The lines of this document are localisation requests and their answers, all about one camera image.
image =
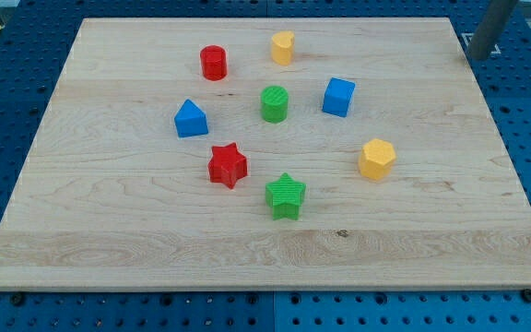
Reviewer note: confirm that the green star block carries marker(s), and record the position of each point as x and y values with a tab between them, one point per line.
285	197

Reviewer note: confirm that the red star block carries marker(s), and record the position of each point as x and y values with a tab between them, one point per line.
227	165

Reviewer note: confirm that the green cylinder block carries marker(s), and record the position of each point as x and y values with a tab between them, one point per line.
274	104

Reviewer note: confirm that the light wooden board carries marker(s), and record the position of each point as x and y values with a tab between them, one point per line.
111	199

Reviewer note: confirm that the blue triangle block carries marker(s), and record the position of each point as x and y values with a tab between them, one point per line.
190	120

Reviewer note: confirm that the blue cube block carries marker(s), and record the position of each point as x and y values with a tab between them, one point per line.
337	96

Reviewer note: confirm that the yellow hexagon block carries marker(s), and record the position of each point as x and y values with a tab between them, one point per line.
376	159

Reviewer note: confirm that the red cylinder block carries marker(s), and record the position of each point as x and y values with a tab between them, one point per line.
213	60

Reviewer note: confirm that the yellow heart block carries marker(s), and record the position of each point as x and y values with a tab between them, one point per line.
282	47

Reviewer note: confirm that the grey cylindrical pointer rod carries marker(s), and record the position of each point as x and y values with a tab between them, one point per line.
490	29

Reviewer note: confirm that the black bolt left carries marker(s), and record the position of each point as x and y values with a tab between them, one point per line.
17	299

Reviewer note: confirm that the black bolt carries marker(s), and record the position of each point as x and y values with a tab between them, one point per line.
526	295
17	299

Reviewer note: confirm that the black bolt right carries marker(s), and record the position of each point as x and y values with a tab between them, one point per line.
526	295

